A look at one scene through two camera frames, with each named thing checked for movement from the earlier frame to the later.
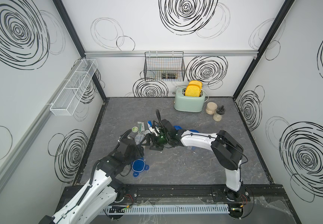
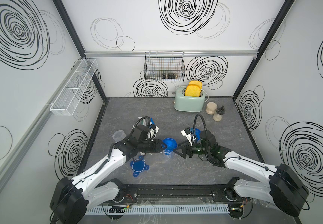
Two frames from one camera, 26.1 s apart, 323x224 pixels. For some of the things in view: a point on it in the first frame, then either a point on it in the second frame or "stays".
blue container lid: x=138 y=165 stays
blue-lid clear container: x=177 y=127 → x=171 y=143
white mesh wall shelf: x=68 y=100 stays
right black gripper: x=148 y=136 → x=188 y=148
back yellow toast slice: x=196 y=82 stays
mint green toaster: x=183 y=103 stays
